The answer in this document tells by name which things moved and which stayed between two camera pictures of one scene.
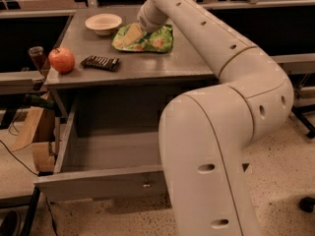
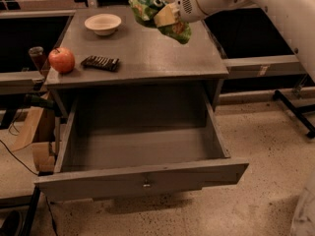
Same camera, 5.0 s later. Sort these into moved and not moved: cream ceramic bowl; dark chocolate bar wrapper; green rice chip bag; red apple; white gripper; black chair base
Moved: green rice chip bag; white gripper
Not moved: dark chocolate bar wrapper; black chair base; cream ceramic bowl; red apple
